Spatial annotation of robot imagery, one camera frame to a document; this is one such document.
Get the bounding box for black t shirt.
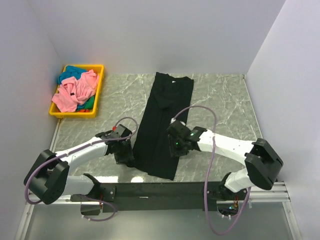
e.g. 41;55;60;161
133;72;194;181

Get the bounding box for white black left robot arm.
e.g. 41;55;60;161
23;124;134;205

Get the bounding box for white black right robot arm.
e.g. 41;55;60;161
167;118;284;201

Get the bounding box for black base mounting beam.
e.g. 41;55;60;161
70;181;247;216

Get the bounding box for orange red t shirt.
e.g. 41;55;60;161
75;109;92;113

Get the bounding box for pink t shirt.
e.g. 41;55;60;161
52;69;100;113

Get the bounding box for teal blue t shirt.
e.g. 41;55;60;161
57;65;87;85

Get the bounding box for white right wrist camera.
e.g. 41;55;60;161
170;117;186;126

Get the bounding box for aluminium extrusion rail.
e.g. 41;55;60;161
28;182;291;205

